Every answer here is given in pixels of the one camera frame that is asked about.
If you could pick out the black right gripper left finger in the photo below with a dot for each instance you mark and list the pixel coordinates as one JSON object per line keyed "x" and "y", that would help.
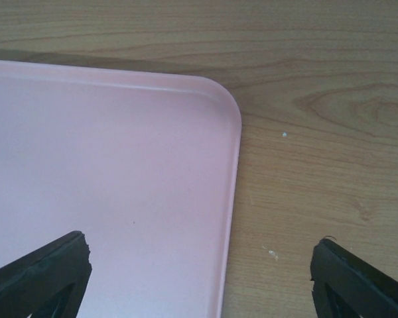
{"x": 48, "y": 282}

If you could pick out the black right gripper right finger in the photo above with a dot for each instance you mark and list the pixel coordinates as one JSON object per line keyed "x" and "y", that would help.
{"x": 347, "y": 286}

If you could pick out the pink plastic tray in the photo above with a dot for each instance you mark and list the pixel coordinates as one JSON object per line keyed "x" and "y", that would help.
{"x": 143, "y": 164}

